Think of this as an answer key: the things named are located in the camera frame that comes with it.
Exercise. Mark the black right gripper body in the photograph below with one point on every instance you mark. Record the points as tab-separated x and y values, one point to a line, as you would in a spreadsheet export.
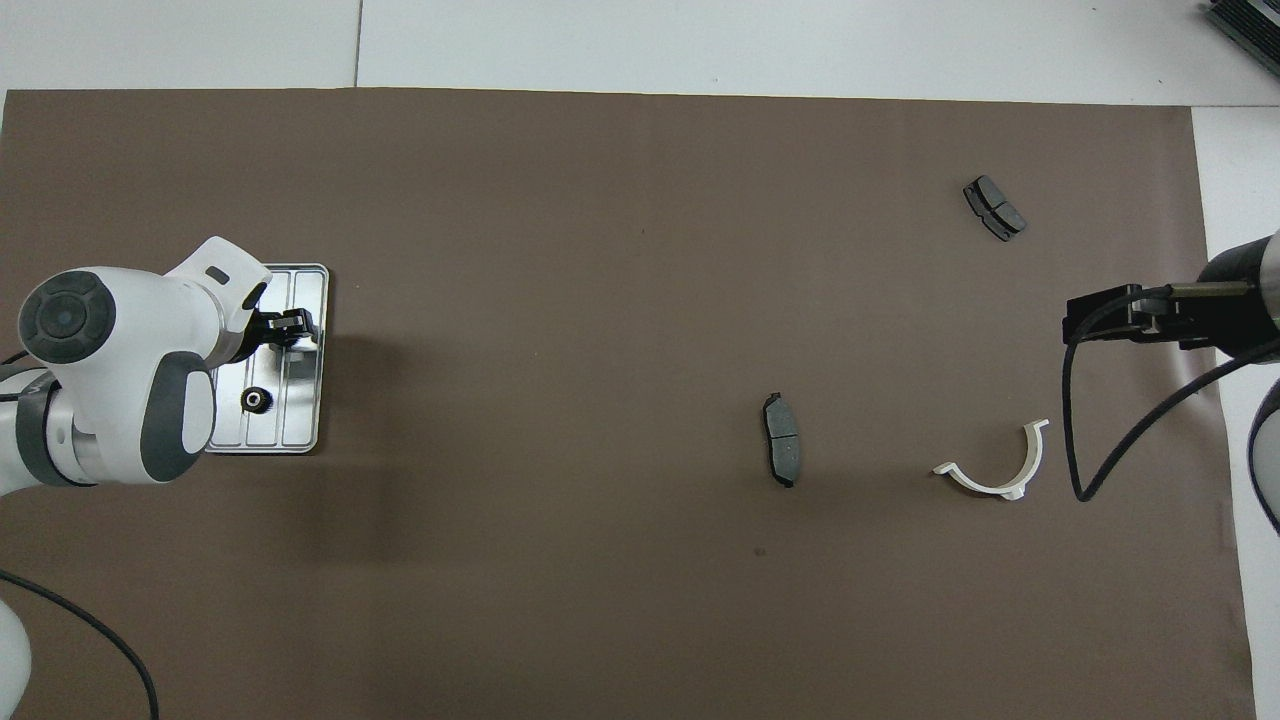
1235	320

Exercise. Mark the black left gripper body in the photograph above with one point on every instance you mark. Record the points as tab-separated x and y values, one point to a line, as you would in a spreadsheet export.
262	330

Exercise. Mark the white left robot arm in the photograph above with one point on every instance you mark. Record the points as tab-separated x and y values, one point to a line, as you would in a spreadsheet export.
120	320

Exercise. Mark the silver metal tray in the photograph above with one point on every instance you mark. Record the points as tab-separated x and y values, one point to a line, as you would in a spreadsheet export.
305	400

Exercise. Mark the short dark brake pad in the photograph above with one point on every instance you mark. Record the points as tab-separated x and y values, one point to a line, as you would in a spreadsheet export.
995	208

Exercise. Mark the dark ribbed equipment block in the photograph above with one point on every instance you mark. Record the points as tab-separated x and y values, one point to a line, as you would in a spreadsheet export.
1250	25

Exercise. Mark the brown paper mat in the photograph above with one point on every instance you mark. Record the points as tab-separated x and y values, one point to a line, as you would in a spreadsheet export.
600	300

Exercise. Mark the long grey brake pad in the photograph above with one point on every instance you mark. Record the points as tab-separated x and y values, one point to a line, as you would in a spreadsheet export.
781	440

